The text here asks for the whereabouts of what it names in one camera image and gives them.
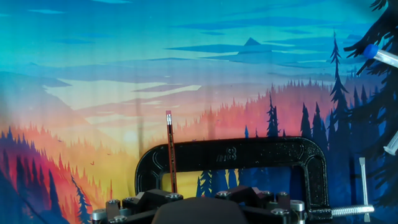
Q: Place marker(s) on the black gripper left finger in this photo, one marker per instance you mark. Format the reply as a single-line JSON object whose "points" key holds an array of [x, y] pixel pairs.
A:
{"points": [[136, 202]]}

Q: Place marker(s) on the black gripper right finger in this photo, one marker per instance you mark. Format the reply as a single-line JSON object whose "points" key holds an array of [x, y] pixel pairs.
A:
{"points": [[264, 202]]}

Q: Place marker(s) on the red black pencil with eraser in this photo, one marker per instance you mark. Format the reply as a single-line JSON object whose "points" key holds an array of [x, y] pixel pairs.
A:
{"points": [[171, 149]]}

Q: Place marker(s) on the black metal C-clamp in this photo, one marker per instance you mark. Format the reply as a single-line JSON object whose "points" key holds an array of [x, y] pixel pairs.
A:
{"points": [[248, 154]]}

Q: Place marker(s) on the printed sunset landscape cloth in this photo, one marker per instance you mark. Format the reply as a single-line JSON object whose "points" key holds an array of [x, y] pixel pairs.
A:
{"points": [[93, 62]]}

